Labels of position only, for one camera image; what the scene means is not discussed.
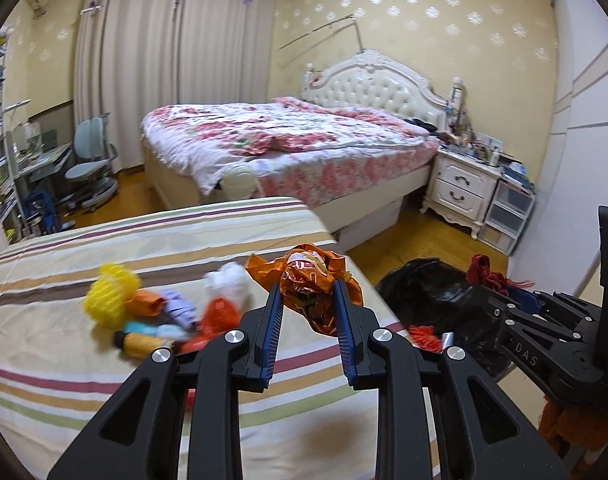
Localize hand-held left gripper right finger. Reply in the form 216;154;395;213
332;280;572;480

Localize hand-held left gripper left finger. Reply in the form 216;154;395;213
48;282;285;480

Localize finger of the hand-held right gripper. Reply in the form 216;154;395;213
514;290;605;333
465;285;608;403

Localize red tasseled cloth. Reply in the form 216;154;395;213
466;254;535;295

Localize orange-red plastic bag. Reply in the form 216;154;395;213
176;297;245;356

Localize trash bin with black bag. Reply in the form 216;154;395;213
375;257;517;381

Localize orange foil snack wrapper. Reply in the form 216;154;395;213
246;242;365;336

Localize white tissue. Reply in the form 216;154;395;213
204;262;255;311

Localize purple wrapper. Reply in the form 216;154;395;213
161;290;202;333

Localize yellow roll with black end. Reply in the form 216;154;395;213
113;331;159;361

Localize yellow foam fruit net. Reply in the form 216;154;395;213
83;264;140;330

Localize red foam fruit net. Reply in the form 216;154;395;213
409;325;442;353

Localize clear plastic drawer unit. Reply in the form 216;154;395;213
484;177;537;256

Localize white storage box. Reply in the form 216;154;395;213
336;197;402;253

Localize blue and white small box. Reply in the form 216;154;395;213
124;321;181;342

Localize white nightstand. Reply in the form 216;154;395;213
421;150;502;238

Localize pile of blue items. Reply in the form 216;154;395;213
501;157;537;191

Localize orange paper box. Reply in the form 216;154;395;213
126;290;167;317

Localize person's orange clothing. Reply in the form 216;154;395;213
539;394;605;461

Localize white volleyball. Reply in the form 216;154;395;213
224;167;257;201

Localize cluster of small bottles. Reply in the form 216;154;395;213
439;125;515;168

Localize pink floral bed sheet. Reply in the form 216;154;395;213
254;135;442;207

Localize white wardrobe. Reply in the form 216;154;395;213
534;0;608;306

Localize white floral quilt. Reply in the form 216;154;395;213
141;96;430;197

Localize white bed with tufted headboard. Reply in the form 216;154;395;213
141;50;462;253

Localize grey-blue desk chair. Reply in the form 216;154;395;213
59;114;120;213

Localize blue bag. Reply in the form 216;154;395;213
24;192;61;236

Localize beige curtain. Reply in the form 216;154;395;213
74;0;280;173

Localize grey study desk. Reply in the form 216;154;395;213
14;142;75;201

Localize thin wall-mounted rod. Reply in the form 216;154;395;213
276;10;365;68

